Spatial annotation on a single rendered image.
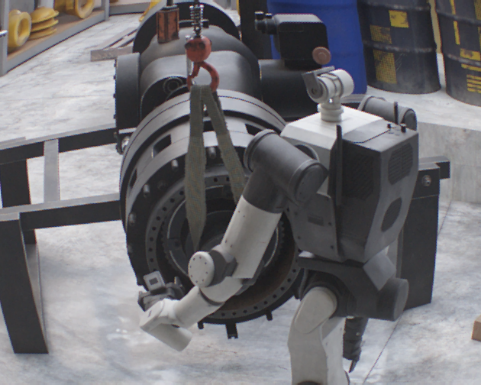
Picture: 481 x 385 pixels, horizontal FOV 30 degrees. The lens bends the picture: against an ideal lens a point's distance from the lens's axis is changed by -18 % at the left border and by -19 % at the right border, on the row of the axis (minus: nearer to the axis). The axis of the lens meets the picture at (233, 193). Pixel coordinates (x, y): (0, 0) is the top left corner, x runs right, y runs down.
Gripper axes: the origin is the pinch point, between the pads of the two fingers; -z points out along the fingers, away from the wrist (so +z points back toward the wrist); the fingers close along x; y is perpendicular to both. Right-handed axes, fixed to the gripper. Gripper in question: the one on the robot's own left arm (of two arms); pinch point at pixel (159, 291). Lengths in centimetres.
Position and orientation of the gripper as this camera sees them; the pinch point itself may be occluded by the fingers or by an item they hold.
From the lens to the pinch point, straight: 269.2
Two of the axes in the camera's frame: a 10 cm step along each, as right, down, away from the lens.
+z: 0.9, 3.5, -9.3
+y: -4.0, -8.5, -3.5
